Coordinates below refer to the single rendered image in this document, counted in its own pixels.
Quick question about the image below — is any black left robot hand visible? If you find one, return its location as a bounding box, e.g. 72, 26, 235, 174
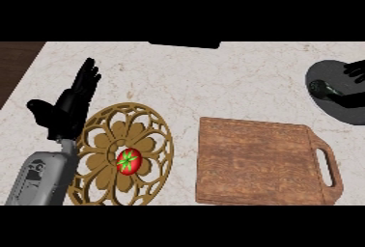
25, 57, 102, 143

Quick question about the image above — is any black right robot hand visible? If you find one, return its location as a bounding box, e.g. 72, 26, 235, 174
326, 59, 365, 109

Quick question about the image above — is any dark purple eggplant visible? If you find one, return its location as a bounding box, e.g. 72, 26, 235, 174
307, 79, 344, 101

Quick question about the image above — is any dark grey pan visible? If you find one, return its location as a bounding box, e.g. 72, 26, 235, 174
304, 59, 365, 126

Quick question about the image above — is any brown wooden cutting board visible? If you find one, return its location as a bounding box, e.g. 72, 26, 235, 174
193, 116, 344, 206

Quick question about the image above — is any round golden floral trivet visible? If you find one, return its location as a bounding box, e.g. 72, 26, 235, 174
65, 101, 176, 206

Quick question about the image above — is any red tomato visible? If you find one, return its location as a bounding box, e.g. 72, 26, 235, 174
115, 147, 143, 177

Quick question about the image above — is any black flat appliance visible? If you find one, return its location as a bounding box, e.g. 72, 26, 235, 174
146, 41, 223, 50

